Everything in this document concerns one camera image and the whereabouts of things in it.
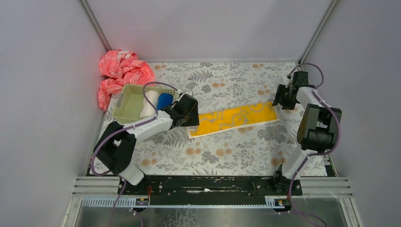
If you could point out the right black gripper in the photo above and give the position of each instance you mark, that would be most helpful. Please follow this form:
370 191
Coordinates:
284 97

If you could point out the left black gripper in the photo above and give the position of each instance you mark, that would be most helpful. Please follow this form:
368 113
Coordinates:
188 112

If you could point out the blue towel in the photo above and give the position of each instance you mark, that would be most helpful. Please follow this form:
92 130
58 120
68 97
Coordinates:
164 100

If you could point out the yellow towel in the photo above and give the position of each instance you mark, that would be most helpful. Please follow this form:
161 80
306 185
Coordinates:
239 117

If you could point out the cream towel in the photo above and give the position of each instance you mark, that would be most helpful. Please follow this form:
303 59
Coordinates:
150 101

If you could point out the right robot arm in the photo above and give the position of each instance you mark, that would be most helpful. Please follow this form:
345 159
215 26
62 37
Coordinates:
317 133

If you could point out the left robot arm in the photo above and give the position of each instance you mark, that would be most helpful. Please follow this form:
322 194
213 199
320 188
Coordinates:
117 144

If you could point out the floral table mat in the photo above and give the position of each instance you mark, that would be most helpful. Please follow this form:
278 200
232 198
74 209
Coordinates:
254 150

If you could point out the green plastic basket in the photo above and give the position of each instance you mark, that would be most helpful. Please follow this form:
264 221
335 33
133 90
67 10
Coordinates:
129 104

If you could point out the pink patterned cloth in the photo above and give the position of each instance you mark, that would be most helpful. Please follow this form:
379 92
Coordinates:
118 69

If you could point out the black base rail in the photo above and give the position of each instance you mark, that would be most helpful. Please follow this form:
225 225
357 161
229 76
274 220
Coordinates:
211 190

